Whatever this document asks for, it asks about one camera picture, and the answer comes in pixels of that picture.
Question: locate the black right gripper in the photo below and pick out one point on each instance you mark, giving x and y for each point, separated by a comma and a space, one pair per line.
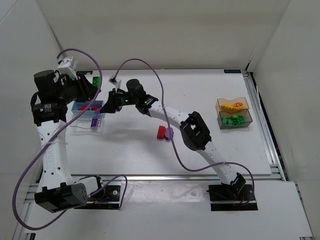
115, 100

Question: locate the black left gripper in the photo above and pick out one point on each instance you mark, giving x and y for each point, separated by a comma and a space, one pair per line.
81, 83

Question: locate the green lego plate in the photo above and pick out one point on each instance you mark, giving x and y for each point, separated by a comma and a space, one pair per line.
96, 80

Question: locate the red rounded lego brick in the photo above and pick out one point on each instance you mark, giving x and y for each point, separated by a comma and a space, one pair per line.
84, 108

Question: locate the yellow black striped lego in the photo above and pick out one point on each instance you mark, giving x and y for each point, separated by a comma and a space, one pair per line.
227, 107

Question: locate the green stepped lego block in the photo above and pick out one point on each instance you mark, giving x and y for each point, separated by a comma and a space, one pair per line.
239, 118

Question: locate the yellow orange printed lego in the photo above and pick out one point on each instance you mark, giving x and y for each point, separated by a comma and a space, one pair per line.
238, 106

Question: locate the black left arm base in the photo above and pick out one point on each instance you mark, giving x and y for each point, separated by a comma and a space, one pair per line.
110, 200

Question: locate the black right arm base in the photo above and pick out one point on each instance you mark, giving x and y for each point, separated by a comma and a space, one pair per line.
223, 200

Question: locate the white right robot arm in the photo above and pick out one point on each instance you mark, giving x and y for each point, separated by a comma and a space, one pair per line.
195, 133

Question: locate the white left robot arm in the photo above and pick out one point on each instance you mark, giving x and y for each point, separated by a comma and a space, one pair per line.
59, 191

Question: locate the blue label sticker left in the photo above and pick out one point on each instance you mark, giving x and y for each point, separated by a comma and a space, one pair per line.
85, 72

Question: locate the blue label sticker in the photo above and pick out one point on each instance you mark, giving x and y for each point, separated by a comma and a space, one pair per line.
85, 72
232, 71

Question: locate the blue plastic container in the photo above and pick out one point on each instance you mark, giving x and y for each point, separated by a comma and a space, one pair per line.
78, 107

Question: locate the purple lego in container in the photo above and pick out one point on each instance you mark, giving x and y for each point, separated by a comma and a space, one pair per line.
94, 123

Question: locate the clear plastic container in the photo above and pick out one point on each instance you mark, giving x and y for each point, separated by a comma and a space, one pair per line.
82, 126

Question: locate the red half-round lego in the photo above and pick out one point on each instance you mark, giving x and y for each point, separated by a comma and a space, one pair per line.
161, 132

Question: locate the purple half-round lego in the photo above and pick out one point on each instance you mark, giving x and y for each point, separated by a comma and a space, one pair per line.
169, 133

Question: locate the blue label sticker right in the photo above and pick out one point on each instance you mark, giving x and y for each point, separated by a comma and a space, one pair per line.
232, 71

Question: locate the grey translucent container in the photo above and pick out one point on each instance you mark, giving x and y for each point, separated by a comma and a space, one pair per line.
245, 113

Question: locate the orange translucent container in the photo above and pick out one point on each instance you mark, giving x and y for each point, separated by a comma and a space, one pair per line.
221, 101

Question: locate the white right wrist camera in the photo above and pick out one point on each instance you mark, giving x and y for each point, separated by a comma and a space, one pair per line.
116, 82

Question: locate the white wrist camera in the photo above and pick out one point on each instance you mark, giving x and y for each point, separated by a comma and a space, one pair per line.
68, 67
116, 82

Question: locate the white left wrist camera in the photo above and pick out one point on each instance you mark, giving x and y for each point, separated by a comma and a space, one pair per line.
68, 67

